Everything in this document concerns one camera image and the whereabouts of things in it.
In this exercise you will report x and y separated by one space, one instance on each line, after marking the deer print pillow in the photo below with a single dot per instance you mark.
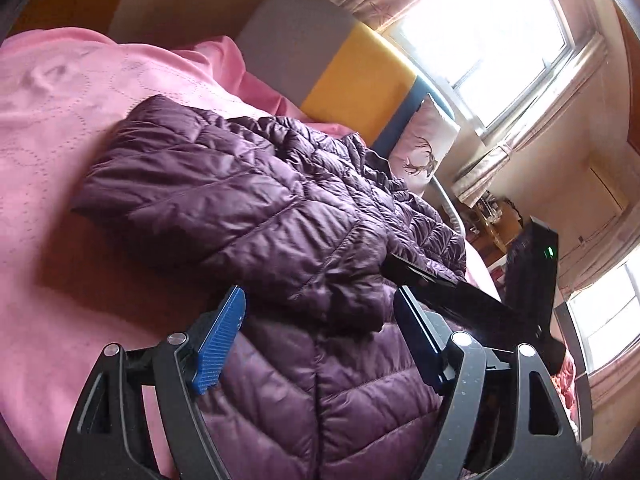
426 140

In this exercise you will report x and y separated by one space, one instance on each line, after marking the purple quilted down jacket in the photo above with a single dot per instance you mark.
319 383

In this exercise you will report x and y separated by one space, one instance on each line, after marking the red ruffled blanket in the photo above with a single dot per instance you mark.
564 384

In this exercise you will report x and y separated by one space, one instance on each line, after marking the wooden desk shelf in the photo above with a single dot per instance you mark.
491 225

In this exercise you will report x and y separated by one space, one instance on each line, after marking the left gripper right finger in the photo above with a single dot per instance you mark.
501 416

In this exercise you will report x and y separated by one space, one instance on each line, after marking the pink bed cover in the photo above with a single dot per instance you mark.
68 288

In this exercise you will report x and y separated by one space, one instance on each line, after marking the bright window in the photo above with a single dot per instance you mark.
487 56

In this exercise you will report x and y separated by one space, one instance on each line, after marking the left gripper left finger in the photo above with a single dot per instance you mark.
108 436

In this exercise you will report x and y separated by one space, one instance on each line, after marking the right pink curtain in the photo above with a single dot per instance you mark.
532 120

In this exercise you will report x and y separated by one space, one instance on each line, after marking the grey bed rail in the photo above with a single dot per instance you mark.
451 211

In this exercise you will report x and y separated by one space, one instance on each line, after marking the grey yellow blue headboard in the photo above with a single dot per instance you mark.
335 69

